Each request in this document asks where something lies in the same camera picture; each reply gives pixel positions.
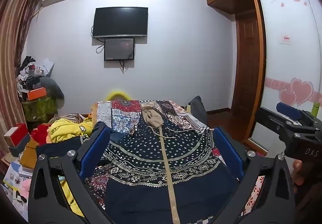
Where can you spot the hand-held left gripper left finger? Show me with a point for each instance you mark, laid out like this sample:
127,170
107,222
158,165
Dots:
93,149

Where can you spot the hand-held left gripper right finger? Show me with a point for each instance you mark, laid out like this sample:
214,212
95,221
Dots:
227,153

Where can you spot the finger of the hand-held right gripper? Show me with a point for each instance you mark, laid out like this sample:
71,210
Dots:
288,110
269,117

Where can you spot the navy patterned hooded garment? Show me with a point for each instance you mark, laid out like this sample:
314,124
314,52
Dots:
161,163

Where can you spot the person's right hand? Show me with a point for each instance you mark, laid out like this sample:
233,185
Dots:
298,172

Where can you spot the yellow printed blanket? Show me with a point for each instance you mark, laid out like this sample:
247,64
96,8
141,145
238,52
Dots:
68,129

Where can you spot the patchwork bed quilt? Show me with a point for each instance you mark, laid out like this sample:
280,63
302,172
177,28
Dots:
123,115

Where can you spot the red cloth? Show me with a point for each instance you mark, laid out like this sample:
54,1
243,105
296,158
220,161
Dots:
40,133

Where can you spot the brown wooden door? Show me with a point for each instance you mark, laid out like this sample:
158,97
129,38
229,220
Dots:
247,62

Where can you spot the yellow pillow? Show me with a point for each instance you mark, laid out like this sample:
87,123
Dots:
117,94

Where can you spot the green patterned cloth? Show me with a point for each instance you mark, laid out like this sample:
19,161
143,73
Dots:
37,109

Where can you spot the black box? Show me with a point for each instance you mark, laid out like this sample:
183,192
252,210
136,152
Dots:
21,147

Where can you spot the grey cloth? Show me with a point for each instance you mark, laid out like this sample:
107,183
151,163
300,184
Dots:
54,86

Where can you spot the pink cloth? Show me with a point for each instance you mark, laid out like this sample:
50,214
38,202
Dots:
25,187

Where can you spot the orange box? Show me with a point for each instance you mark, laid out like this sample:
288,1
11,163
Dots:
37,93

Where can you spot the red box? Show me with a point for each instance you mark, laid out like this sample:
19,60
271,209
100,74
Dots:
15,133

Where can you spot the pile of papers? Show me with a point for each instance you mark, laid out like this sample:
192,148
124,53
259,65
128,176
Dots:
15,176

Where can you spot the pile of mixed clutter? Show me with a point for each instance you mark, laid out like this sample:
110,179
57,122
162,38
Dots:
29,73

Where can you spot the striped brown curtain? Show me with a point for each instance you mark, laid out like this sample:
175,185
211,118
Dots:
12,50

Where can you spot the small black wall monitor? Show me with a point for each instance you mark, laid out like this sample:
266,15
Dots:
119,49

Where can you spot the wall-mounted black television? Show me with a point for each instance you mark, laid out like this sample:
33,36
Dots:
120,22

